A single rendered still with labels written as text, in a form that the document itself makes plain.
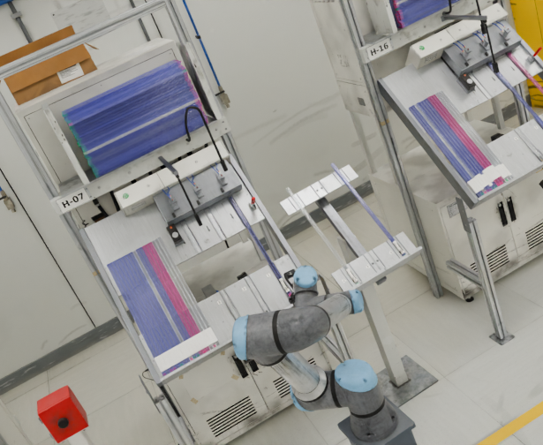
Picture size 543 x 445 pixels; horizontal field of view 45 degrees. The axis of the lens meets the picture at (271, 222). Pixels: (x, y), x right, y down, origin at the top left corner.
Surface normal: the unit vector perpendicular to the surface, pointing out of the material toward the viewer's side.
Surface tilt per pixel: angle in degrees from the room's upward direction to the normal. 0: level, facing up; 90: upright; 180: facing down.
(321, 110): 90
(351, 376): 8
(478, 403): 0
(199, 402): 90
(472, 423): 0
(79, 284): 90
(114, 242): 45
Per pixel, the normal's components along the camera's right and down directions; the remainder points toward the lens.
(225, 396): 0.34, 0.28
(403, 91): 0.00, -0.40
